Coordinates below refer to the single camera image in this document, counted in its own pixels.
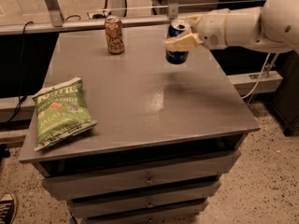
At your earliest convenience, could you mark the metal railing frame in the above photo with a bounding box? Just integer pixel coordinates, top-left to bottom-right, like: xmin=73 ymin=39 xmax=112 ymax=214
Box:
xmin=0 ymin=0 xmax=281 ymax=37

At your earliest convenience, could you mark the middle grey drawer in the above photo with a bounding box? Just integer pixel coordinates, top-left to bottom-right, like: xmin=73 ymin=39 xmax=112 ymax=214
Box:
xmin=68 ymin=178 xmax=221 ymax=218

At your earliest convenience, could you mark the black cable left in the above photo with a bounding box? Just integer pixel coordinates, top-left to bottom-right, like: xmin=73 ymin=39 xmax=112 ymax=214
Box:
xmin=5 ymin=21 xmax=35 ymax=124

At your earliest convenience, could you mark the bottom grey drawer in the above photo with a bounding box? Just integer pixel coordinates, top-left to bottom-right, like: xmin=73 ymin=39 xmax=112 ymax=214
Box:
xmin=79 ymin=199 xmax=209 ymax=224

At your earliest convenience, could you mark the orange soda can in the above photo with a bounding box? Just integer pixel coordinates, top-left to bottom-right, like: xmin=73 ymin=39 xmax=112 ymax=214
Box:
xmin=105 ymin=15 xmax=124 ymax=54

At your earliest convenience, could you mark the grey drawer cabinet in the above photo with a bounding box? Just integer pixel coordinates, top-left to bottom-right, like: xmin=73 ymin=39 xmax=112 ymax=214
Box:
xmin=19 ymin=23 xmax=262 ymax=224

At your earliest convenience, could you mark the grey drawer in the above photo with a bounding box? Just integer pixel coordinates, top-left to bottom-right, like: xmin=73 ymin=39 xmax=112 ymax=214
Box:
xmin=68 ymin=178 xmax=221 ymax=218
xmin=79 ymin=199 xmax=209 ymax=224
xmin=42 ymin=149 xmax=240 ymax=201

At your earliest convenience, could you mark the top grey drawer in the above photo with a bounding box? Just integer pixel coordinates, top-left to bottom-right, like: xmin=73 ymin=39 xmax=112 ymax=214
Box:
xmin=42 ymin=149 xmax=240 ymax=201

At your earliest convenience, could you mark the white cable right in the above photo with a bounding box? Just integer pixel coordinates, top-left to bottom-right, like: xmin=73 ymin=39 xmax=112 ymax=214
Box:
xmin=240 ymin=52 xmax=280 ymax=101

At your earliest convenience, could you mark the blue pepsi can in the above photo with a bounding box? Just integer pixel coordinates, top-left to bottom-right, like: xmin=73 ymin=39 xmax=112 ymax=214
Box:
xmin=165 ymin=18 xmax=191 ymax=64

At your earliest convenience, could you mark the green kettle chips bag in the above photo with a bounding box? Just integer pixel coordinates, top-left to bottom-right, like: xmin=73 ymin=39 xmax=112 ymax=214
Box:
xmin=33 ymin=77 xmax=97 ymax=152

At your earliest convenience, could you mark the black canvas sneaker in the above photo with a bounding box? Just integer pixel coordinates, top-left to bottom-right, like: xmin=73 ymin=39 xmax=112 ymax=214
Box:
xmin=0 ymin=192 xmax=18 ymax=224

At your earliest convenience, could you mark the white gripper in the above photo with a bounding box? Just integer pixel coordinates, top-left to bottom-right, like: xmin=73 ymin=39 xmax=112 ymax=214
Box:
xmin=164 ymin=8 xmax=230 ymax=52

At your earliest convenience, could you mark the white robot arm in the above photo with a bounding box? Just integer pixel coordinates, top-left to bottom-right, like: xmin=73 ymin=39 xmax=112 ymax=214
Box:
xmin=164 ymin=0 xmax=299 ymax=53

